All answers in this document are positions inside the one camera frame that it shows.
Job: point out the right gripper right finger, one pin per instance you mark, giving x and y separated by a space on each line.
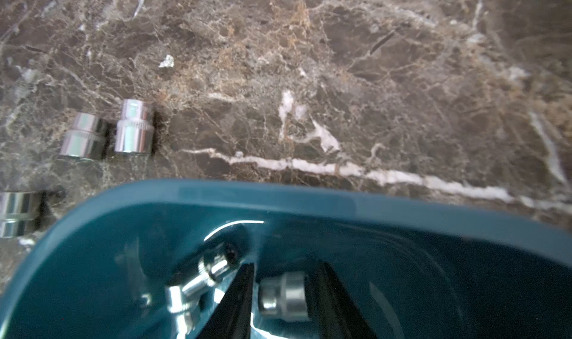
336 313

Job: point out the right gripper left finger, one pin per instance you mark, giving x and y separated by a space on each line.
231 318

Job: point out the teal plastic storage box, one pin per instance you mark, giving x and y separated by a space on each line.
413 269

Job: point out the chrome socket stepped table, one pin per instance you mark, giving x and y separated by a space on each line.
135 130

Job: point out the chrome socket table edge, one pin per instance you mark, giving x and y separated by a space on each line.
20 213

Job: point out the chrome socket small right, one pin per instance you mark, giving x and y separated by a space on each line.
284 297

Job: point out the chrome socket long left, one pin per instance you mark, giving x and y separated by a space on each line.
197 276

